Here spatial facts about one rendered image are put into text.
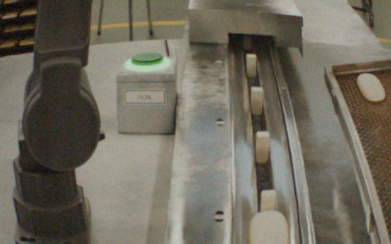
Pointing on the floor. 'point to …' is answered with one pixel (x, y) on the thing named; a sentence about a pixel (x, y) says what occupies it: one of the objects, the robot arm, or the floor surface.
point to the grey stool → (129, 19)
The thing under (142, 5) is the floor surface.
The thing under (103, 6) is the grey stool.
